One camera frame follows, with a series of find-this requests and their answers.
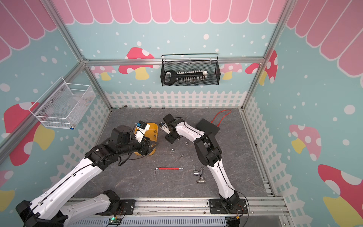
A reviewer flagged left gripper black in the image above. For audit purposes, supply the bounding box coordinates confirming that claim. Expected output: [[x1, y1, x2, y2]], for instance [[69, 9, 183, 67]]
[[118, 135, 159, 156]]

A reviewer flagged yellow plastic storage box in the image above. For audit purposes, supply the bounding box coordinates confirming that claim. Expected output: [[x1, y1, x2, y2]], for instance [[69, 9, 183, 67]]
[[145, 123, 158, 141]]

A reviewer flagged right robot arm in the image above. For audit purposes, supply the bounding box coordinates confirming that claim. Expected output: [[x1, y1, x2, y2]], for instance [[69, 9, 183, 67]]
[[159, 114, 240, 212]]

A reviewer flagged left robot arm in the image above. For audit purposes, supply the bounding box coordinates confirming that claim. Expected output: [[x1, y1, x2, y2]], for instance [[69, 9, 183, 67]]
[[16, 121, 158, 227]]

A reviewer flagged black flat box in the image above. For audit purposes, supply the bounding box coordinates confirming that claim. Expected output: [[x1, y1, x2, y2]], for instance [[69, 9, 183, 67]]
[[196, 118, 220, 136]]

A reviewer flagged silver metal clamp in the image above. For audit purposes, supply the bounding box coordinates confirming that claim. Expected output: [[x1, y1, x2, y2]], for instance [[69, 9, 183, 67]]
[[193, 166, 206, 183]]

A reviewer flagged socket wrench set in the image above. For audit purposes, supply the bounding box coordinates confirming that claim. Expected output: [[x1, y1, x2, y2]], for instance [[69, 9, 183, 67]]
[[164, 70, 208, 85]]

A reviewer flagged green circuit board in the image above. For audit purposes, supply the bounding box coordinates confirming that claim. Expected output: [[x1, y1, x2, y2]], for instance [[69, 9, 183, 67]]
[[108, 217, 122, 226]]

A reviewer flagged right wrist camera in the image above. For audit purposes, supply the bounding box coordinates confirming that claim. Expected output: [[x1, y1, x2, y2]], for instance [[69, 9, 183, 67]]
[[159, 122, 170, 134]]

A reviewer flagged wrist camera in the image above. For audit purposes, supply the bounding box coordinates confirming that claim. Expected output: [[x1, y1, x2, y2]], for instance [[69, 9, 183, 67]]
[[134, 121, 150, 143], [159, 122, 170, 134]]

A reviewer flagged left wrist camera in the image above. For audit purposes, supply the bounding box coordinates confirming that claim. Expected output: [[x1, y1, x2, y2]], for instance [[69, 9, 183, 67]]
[[134, 121, 150, 143]]

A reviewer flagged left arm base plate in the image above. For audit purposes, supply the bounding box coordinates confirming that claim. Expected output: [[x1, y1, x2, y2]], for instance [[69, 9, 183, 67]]
[[113, 200, 136, 215]]

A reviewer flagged red cable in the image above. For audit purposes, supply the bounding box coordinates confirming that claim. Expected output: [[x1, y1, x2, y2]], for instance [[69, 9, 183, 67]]
[[210, 109, 232, 127]]

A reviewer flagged black wire mesh basket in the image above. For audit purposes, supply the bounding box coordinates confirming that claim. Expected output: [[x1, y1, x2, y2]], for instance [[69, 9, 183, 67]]
[[160, 54, 221, 87]]

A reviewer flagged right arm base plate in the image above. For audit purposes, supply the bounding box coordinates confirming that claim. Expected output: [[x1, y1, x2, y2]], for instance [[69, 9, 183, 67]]
[[207, 199, 249, 215]]

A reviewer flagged white wire basket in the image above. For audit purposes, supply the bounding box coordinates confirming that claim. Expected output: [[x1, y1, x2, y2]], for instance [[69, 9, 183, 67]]
[[28, 77, 96, 130]]

